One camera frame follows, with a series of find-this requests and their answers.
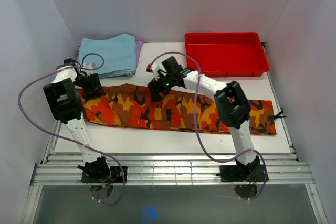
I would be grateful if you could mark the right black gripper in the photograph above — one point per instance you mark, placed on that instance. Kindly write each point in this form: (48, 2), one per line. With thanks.
(155, 85)

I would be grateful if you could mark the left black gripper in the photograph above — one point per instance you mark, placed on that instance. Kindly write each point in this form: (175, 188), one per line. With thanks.
(95, 87)

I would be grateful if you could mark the orange camouflage trousers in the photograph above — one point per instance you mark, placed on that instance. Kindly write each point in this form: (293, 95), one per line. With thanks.
(130, 106)

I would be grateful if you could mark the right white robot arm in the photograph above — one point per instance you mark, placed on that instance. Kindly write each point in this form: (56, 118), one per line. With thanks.
(231, 103)

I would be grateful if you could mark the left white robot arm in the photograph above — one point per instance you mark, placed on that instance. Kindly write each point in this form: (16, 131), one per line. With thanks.
(67, 107)

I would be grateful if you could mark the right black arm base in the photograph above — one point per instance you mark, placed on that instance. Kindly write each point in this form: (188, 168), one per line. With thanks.
(234, 173)

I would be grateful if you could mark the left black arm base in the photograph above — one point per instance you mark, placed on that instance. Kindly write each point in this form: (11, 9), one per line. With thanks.
(116, 176)

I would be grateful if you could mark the folded light blue cloth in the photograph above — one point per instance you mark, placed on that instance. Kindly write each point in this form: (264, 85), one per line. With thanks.
(110, 51)

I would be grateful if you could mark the folded purple cloth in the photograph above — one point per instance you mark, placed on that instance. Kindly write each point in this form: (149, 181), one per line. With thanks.
(139, 48)

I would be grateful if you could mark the red plastic tray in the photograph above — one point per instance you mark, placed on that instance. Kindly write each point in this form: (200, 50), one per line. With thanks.
(226, 55)

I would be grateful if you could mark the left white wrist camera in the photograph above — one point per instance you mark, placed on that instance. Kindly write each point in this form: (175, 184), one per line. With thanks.
(88, 68)

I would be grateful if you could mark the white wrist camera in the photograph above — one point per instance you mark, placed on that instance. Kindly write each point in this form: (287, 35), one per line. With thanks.
(88, 68)
(154, 69)

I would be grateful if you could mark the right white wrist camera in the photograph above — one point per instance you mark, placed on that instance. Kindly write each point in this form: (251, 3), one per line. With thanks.
(154, 69)

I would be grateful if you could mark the aluminium rail frame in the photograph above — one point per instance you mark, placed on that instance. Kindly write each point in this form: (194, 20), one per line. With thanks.
(172, 178)

